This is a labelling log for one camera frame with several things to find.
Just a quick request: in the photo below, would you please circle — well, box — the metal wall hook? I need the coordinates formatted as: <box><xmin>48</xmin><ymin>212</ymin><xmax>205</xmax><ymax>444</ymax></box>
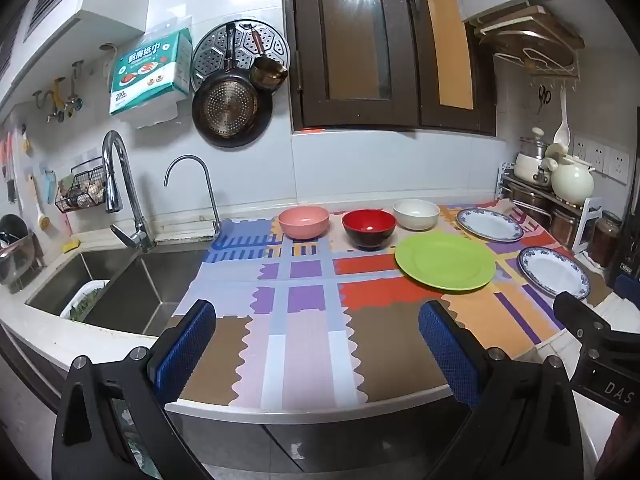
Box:
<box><xmin>32</xmin><ymin>77</ymin><xmax>68</xmax><ymax>123</ymax></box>
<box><xmin>64</xmin><ymin>61</ymin><xmax>85</xmax><ymax>111</ymax></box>

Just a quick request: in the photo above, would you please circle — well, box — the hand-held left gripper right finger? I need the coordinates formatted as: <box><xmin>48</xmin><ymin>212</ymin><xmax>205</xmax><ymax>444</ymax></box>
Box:
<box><xmin>419</xmin><ymin>300</ymin><xmax>586</xmax><ymax>480</ymax></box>

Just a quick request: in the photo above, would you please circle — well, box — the round metal steamer tray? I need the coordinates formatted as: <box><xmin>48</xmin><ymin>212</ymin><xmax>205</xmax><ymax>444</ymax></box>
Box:
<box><xmin>190</xmin><ymin>19</ymin><xmax>291</xmax><ymax>92</ymax></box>

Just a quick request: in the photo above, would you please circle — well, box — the teal tissue pack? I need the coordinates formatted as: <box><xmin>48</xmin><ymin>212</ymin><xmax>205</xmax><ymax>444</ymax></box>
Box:
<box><xmin>109</xmin><ymin>28</ymin><xmax>194</xmax><ymax>117</ymax></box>

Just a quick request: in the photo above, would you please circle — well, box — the black wire basket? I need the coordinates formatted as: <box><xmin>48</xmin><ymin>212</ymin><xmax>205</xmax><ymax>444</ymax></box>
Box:
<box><xmin>55</xmin><ymin>158</ymin><xmax>108</xmax><ymax>212</ymax></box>

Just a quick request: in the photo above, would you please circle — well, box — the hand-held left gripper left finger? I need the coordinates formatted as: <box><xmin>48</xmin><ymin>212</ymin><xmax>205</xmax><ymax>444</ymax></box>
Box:
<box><xmin>51</xmin><ymin>299</ymin><xmax>218</xmax><ymax>480</ymax></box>

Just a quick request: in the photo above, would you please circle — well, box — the person's right hand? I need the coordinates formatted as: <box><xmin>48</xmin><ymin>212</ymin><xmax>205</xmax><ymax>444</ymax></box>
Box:
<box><xmin>607</xmin><ymin>412</ymin><xmax>640</xmax><ymax>480</ymax></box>

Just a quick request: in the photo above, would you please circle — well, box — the white ceramic pot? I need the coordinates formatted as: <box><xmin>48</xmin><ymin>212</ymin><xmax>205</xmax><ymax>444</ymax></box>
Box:
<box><xmin>545</xmin><ymin>144</ymin><xmax>596</xmax><ymax>206</ymax></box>

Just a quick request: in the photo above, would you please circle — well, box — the white sink basket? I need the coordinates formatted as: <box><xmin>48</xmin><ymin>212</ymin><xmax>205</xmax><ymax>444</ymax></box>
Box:
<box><xmin>60</xmin><ymin>280</ymin><xmax>111</xmax><ymax>320</ymax></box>

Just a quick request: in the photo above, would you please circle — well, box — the blue floral white plate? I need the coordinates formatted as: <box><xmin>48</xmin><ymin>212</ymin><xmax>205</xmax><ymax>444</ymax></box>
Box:
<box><xmin>455</xmin><ymin>208</ymin><xmax>524</xmax><ymax>242</ymax></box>
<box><xmin>517</xmin><ymin>246</ymin><xmax>591</xmax><ymax>301</ymax></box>

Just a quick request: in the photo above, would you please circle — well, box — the thin gooseneck faucet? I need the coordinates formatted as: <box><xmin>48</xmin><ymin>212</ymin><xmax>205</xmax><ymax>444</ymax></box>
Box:
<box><xmin>164</xmin><ymin>155</ymin><xmax>221</xmax><ymax>237</ymax></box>

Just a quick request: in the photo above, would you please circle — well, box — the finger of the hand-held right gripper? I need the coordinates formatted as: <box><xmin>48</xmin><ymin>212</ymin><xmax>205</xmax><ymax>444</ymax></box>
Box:
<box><xmin>614</xmin><ymin>272</ymin><xmax>640</xmax><ymax>308</ymax></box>
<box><xmin>552</xmin><ymin>291</ymin><xmax>618</xmax><ymax>356</ymax></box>

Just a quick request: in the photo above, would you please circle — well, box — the small brown saucepan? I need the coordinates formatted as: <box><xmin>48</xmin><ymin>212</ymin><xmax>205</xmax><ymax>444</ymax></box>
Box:
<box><xmin>249</xmin><ymin>30</ymin><xmax>289</xmax><ymax>92</ymax></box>

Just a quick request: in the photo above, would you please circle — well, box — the white wire wall rack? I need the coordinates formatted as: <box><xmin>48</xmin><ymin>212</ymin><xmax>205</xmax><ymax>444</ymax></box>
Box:
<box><xmin>492</xmin><ymin>47</ymin><xmax>581</xmax><ymax>86</ymax></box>

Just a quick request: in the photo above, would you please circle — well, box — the glass jar with dark lid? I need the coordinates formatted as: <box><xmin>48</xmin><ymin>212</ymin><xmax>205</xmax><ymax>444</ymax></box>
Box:
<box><xmin>589</xmin><ymin>210</ymin><xmax>623</xmax><ymax>268</ymax></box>

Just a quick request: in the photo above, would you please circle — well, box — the kitchen base cabinet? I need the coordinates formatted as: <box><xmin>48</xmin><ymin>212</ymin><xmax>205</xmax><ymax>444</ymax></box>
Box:
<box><xmin>0</xmin><ymin>330</ymin><xmax>476</xmax><ymax>480</ymax></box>

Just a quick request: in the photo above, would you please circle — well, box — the white corner shelf rack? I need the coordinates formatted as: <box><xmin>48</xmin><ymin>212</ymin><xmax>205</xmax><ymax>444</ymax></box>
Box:
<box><xmin>496</xmin><ymin>161</ymin><xmax>603</xmax><ymax>253</ymax></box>

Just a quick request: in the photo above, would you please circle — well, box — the dark wooden window frame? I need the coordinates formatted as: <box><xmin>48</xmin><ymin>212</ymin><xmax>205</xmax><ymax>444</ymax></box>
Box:
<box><xmin>281</xmin><ymin>0</ymin><xmax>498</xmax><ymax>137</ymax></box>

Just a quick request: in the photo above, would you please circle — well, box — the red bowl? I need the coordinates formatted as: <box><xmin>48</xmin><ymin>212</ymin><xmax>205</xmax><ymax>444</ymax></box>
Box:
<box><xmin>342</xmin><ymin>209</ymin><xmax>397</xmax><ymax>251</ymax></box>

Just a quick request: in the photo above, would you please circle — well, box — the green plate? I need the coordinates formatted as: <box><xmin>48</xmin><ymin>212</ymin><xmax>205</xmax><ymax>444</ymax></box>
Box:
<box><xmin>394</xmin><ymin>233</ymin><xmax>496</xmax><ymax>292</ymax></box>

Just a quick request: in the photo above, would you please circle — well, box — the stainless steel sink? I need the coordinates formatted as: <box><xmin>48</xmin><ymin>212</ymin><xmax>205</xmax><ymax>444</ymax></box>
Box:
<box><xmin>25</xmin><ymin>247</ymin><xmax>211</xmax><ymax>337</ymax></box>

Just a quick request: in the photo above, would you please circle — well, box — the white bowl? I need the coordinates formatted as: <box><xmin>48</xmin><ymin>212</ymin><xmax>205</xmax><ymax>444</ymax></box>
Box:
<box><xmin>392</xmin><ymin>199</ymin><xmax>441</xmax><ymax>232</ymax></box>

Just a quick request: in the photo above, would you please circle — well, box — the yellow dish brush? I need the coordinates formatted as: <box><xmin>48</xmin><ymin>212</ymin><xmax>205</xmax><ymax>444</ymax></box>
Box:
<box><xmin>27</xmin><ymin>175</ymin><xmax>53</xmax><ymax>231</ymax></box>

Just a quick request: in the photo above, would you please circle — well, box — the white rice spoon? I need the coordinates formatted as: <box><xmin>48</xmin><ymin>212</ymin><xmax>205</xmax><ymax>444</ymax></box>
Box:
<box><xmin>552</xmin><ymin>85</ymin><xmax>572</xmax><ymax>146</ymax></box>

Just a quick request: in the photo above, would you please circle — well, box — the tall chrome kitchen faucet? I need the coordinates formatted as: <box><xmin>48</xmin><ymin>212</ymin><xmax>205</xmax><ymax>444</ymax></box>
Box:
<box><xmin>102</xmin><ymin>130</ymin><xmax>157</xmax><ymax>253</ymax></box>

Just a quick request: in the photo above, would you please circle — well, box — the black frying pan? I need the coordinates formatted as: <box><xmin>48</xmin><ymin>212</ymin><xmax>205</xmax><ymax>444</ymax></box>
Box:
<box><xmin>192</xmin><ymin>22</ymin><xmax>273</xmax><ymax>148</ymax></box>

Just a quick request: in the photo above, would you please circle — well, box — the wooden cutting board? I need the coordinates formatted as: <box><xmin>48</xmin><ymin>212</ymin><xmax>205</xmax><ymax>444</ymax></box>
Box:
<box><xmin>472</xmin><ymin>6</ymin><xmax>586</xmax><ymax>56</ymax></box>

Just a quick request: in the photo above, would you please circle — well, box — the cream pot with steel lid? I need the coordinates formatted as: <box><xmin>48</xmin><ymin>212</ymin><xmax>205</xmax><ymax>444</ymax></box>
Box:
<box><xmin>514</xmin><ymin>127</ymin><xmax>553</xmax><ymax>183</ymax></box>

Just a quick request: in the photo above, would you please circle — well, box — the colourful patterned table mat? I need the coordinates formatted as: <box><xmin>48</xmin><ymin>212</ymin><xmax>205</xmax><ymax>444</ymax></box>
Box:
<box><xmin>167</xmin><ymin>199</ymin><xmax>608</xmax><ymax>409</ymax></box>

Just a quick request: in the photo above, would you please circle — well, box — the pink bowl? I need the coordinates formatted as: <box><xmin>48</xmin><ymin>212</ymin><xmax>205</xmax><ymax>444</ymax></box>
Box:
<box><xmin>278</xmin><ymin>206</ymin><xmax>331</xmax><ymax>241</ymax></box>

